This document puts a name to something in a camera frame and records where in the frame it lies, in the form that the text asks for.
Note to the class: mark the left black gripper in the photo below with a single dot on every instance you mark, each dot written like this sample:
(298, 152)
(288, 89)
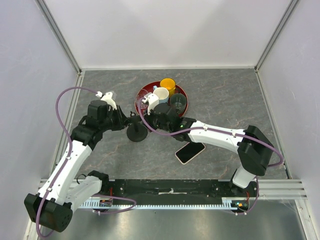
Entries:
(125, 121)

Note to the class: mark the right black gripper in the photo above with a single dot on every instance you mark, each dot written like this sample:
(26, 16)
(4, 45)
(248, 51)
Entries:
(150, 116)

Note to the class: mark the black phone stand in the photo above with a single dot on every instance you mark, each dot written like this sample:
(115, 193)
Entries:
(136, 131)

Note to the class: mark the phone with pink case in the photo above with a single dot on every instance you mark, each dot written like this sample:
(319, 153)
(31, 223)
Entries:
(189, 152)

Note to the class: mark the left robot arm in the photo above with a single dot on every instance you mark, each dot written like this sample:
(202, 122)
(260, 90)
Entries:
(54, 204)

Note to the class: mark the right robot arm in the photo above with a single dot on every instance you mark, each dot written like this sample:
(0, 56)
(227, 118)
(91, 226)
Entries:
(253, 148)

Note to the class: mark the dark green glass mug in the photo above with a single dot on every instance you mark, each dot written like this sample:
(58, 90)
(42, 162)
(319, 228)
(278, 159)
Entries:
(178, 102)

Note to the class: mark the light blue mug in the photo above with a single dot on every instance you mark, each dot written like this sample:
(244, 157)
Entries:
(162, 93)

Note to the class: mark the clear plastic cup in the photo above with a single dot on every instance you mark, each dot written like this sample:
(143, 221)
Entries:
(141, 94)

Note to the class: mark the red round tray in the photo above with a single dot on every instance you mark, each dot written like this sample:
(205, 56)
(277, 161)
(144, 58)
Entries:
(179, 89)

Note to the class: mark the yellow mug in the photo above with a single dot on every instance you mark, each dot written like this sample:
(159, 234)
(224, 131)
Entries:
(169, 84)

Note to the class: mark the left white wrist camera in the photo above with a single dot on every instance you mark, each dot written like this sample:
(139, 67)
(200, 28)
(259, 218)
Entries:
(108, 97)

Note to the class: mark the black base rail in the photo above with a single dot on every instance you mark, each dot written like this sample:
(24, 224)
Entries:
(160, 192)

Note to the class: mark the slotted cable duct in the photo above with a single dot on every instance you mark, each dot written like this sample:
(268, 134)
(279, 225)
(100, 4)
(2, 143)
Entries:
(97, 204)

